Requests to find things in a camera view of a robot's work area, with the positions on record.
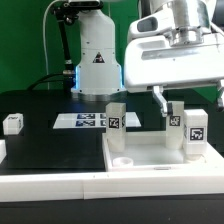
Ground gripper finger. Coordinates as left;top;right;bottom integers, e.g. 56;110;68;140
152;86;173;117
216;79;224;112

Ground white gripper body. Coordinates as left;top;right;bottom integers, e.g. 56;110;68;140
124;33;224;92

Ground white square tabletop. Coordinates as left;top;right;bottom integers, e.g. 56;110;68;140
102;131;215;172

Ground white right fence bar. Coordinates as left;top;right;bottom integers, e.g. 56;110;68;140
206;144;224;168

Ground white fence bar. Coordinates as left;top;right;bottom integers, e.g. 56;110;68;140
0;169;224;202
206;144;224;168

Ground white sheet with tags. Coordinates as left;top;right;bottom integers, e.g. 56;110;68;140
52;111;142;130

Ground white front fence bar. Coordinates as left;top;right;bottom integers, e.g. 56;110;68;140
0;169;224;202

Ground white left fence block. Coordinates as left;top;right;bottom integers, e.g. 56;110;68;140
0;140;7;164

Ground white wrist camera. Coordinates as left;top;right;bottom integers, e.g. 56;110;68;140
127;9;174;42

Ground black cables on table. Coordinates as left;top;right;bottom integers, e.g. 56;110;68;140
26;73;75;92

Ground white cable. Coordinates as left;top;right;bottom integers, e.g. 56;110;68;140
41;0;63;90

